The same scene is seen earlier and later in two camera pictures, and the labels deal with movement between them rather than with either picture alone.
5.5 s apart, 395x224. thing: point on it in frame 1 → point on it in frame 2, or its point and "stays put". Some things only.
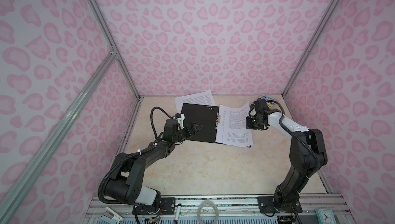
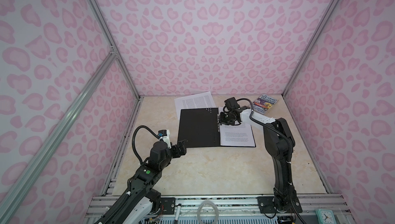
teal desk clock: (325, 216) stays put
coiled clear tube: (208, 202) stays put
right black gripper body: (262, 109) → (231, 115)
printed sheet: (231, 126) stays put
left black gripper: (193, 131) → (177, 153)
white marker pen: (178, 212) stays put
